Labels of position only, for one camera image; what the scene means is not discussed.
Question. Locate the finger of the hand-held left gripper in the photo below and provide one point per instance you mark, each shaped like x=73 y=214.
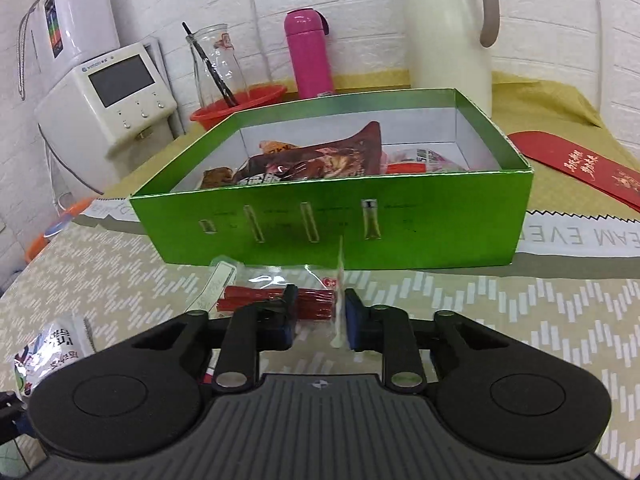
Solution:
x=9 y=410

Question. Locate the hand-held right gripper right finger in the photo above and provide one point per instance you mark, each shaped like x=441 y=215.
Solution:
x=354 y=320

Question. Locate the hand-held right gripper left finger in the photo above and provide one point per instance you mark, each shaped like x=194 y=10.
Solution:
x=286 y=322

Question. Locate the red sausage stick packet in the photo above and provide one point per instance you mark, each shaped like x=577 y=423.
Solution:
x=250 y=297

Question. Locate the white cartoon snack packet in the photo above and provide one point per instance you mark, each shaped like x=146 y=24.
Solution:
x=50 y=352

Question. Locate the green cardboard box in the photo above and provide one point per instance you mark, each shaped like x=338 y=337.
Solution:
x=450 y=220

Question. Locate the clear packet of brown snacks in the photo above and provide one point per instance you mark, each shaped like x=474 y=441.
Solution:
x=217 y=176

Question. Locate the long dark brown snack packet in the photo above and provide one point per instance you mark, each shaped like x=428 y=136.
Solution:
x=320 y=160

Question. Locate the red nut packet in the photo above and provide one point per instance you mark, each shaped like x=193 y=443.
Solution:
x=425 y=161

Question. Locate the round orange-rimmed pastry packet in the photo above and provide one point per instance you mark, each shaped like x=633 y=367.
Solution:
x=275 y=147

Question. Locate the beige zigzag tablecloth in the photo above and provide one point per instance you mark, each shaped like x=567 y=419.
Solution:
x=500 y=300

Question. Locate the red plastic basin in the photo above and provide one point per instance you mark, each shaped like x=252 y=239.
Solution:
x=220 y=112

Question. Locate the black stirring stick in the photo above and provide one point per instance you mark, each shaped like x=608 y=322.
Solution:
x=210 y=67

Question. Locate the glass pitcher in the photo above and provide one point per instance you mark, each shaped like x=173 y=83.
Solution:
x=235 y=60

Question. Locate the pink thermos bottle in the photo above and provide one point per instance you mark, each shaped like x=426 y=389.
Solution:
x=310 y=55

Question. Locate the red envelope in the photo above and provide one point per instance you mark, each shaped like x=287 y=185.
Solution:
x=575 y=160

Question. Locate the white water dispenser with screen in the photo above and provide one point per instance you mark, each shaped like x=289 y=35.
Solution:
x=75 y=125

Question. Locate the cream thermal carafe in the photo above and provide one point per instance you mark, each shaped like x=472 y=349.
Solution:
x=445 y=35

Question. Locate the thin white wall pipe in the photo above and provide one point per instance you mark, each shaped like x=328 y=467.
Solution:
x=599 y=50

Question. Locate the white wall water purifier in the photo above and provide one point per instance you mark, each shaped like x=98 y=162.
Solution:
x=80 y=15

